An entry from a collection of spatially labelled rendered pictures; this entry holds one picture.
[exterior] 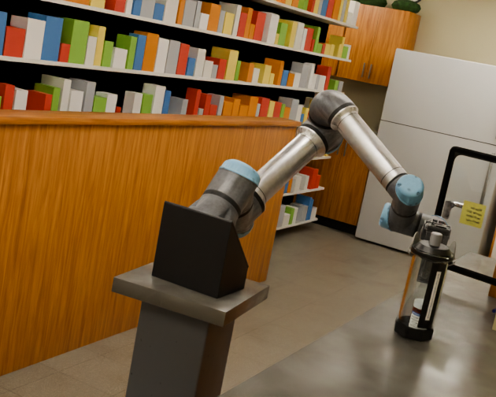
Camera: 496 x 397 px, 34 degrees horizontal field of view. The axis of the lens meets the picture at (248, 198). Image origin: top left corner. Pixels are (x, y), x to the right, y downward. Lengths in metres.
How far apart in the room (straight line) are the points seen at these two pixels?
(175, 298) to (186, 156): 2.40
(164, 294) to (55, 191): 1.62
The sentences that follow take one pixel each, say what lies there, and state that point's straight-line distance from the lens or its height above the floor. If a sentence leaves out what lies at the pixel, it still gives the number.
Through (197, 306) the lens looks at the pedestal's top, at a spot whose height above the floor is 0.93.
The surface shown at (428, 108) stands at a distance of 7.45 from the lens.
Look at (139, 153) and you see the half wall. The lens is 4.03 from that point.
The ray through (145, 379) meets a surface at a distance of 2.23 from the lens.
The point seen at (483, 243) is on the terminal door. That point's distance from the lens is 2.70.
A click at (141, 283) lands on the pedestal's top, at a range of 2.11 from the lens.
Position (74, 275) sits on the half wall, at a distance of 3.88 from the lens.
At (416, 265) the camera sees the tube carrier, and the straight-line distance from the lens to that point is 2.07.
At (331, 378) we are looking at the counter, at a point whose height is 0.94.
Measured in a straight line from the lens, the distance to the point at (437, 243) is 2.07.
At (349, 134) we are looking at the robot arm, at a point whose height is 1.39.
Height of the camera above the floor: 1.58
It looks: 11 degrees down
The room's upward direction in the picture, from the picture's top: 11 degrees clockwise
